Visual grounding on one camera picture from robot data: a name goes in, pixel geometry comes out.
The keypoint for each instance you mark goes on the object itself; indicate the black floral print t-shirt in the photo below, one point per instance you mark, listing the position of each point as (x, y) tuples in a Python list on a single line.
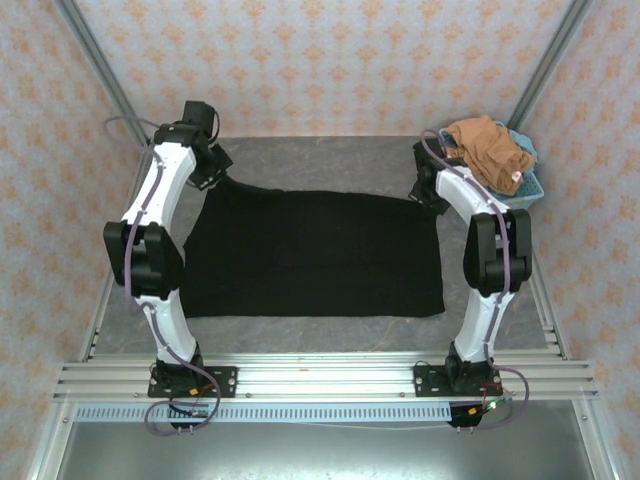
[(310, 250)]

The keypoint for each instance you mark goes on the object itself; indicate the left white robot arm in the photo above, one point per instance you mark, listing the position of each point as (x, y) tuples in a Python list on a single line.
[(165, 175)]

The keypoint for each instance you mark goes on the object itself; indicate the aluminium side rail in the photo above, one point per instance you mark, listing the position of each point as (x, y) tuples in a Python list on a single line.
[(97, 325), (550, 320)]

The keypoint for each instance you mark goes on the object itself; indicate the aluminium frame post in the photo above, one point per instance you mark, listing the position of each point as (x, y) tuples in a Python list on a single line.
[(550, 60), (100, 65)]

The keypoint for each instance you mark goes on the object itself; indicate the light blue perforated plastic basket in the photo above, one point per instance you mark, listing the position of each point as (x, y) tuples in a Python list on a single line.
[(530, 192)]

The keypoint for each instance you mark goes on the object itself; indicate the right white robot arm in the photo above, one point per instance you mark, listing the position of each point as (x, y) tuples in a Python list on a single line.
[(480, 325)]

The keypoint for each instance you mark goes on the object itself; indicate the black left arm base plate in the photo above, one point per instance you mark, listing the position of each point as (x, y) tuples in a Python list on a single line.
[(222, 382)]

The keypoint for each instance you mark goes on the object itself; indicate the tan t-shirt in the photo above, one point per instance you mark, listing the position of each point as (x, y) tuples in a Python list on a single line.
[(490, 150)]

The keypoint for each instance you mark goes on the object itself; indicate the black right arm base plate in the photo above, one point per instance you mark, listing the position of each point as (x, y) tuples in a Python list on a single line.
[(430, 382)]

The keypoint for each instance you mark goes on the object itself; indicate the aluminium mounting rail beam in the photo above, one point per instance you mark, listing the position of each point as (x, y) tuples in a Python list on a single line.
[(325, 377)]

